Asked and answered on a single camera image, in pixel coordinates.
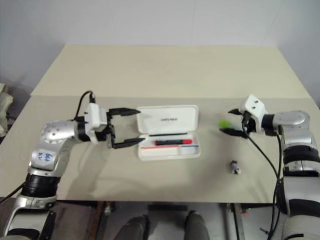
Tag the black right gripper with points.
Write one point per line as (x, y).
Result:
(248, 125)

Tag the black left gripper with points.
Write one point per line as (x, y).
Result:
(111, 136)

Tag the green marker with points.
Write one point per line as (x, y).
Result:
(224, 123)

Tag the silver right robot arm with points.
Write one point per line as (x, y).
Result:
(292, 118)

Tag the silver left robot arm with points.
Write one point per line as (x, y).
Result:
(55, 131)

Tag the white plastic pencil case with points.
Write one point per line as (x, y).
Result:
(170, 120)

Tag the red marker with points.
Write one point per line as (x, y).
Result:
(175, 142)

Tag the small purple grey object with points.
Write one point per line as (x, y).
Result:
(235, 167)

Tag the brown board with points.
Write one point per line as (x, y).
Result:
(75, 220)

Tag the dark rounded shape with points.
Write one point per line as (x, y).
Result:
(196, 225)

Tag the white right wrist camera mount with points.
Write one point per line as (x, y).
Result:
(253, 106)

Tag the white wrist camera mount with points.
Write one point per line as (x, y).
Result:
(96, 117)
(253, 106)

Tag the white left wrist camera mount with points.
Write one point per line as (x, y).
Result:
(96, 117)

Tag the metal table frame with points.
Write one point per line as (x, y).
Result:
(233, 220)

